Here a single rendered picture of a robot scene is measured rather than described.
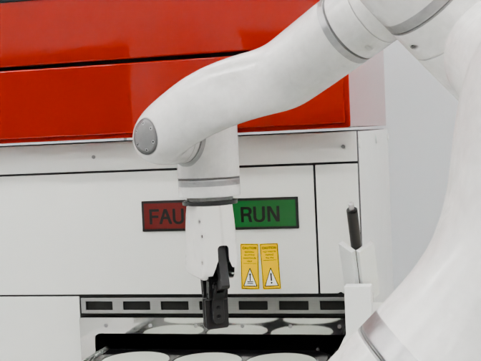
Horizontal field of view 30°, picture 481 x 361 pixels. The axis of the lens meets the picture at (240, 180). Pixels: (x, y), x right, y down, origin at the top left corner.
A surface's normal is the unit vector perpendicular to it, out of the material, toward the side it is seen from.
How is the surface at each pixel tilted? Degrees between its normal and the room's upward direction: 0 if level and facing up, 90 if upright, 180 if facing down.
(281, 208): 90
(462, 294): 68
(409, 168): 90
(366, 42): 138
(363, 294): 90
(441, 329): 64
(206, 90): 73
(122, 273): 90
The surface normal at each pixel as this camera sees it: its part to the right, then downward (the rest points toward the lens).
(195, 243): -0.95, 0.06
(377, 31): -0.13, 0.74
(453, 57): -0.99, -0.04
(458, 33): -0.89, -0.41
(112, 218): -0.22, 0.06
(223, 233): 0.37, -0.04
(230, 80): 0.03, -0.29
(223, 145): 0.61, 0.02
